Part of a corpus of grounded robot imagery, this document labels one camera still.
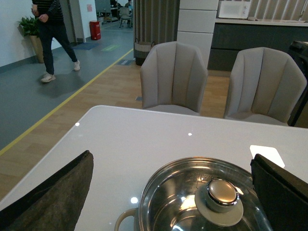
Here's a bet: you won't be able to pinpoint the left gripper felt left finger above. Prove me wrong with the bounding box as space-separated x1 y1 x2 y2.
0 150 94 231

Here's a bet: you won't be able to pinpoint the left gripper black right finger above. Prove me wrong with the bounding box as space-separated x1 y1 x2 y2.
250 154 308 231

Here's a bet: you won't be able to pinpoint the glass pot lid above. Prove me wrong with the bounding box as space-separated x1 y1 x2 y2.
139 157 272 231

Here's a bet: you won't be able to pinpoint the stainless steel pot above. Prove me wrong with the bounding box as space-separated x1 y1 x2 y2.
114 156 274 231

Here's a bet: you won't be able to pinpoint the right beige upholstered chair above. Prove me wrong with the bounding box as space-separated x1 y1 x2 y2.
223 47 307 126

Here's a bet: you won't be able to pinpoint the beige upholstered chair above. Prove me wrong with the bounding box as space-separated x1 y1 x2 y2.
141 41 208 116
223 47 307 126

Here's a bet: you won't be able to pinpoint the left beige upholstered chair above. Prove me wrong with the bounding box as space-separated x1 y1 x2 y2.
141 41 208 116

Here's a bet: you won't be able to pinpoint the dark kitchen counter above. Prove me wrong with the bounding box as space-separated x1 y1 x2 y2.
207 20 308 71

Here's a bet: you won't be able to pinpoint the woven laundry basket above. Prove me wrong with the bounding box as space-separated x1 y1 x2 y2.
134 38 155 66

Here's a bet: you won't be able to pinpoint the green potted plant gold planter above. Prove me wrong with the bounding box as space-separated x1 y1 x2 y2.
19 17 44 64

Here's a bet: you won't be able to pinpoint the red bin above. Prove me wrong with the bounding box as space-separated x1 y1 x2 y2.
90 21 101 40

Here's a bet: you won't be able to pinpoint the walking person dark clothes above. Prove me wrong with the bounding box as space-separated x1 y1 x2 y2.
31 0 80 83

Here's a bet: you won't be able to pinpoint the white microwave oven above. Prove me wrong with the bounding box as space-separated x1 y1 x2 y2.
218 0 251 19

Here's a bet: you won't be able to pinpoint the white pillar cabinet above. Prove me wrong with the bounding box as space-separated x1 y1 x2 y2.
177 0 218 65

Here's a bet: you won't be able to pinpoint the distant office chair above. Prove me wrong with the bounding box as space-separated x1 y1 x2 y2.
119 7 132 28

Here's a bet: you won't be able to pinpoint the grey curtain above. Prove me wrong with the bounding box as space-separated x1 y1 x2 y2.
133 0 180 44

